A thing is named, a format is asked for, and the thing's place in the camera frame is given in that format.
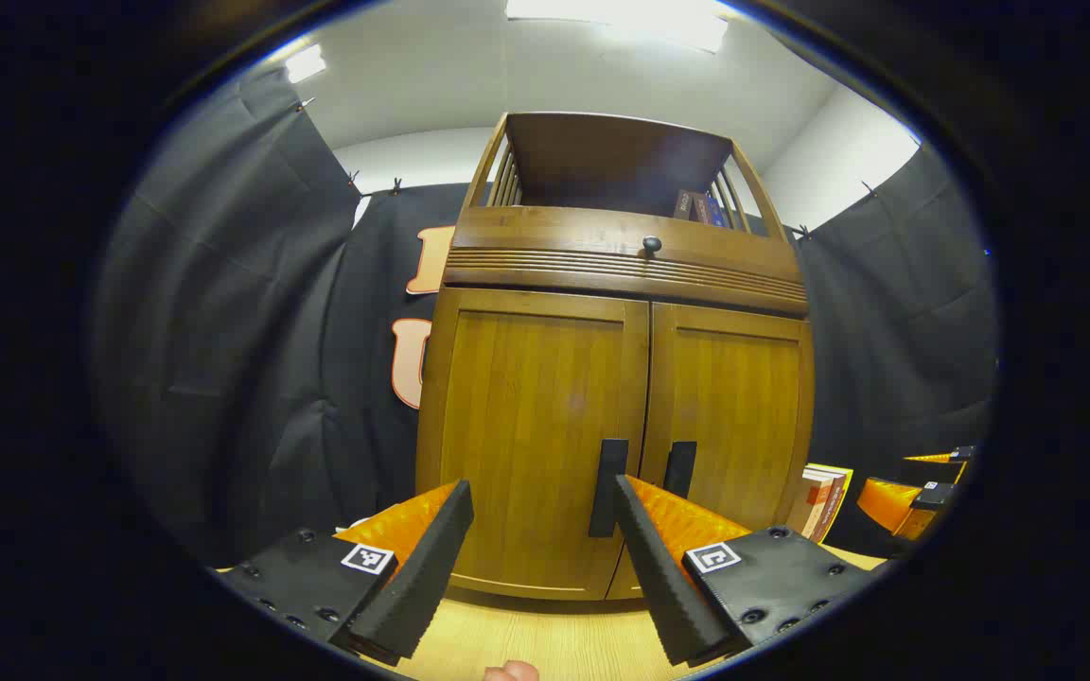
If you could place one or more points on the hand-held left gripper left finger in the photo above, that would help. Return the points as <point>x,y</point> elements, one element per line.
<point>422,577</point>

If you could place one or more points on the black backdrop cloth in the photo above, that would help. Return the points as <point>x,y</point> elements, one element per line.
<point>242,331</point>

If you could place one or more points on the yellow book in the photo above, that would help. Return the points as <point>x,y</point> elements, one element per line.
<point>840,497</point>

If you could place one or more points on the blue book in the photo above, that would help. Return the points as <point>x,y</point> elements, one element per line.
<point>714,210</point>

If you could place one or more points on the wooden cabinet door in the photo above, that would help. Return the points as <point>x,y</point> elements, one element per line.
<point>526,416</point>
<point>734,416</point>

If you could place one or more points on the wooden cabinet drawer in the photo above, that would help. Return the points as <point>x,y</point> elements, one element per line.
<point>554,232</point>

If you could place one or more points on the wooden double-door shoe cabinet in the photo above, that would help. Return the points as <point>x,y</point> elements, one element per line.
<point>554,274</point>

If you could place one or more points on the small ceiling light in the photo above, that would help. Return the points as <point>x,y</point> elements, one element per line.
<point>306,63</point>

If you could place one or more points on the white and orange book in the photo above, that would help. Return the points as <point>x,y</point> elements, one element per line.
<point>805,501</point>

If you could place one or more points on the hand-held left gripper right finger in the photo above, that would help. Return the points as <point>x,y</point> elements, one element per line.
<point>654,577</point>

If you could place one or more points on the black drawer knob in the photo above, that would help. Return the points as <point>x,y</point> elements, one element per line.
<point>652,245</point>

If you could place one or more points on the tan brown book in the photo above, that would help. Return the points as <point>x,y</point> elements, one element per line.
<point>826,506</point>

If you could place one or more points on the large ceiling light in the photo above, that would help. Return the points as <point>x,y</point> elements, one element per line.
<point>621,19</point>

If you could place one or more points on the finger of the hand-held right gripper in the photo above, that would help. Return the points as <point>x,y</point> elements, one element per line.
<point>961,454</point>
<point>886,503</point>

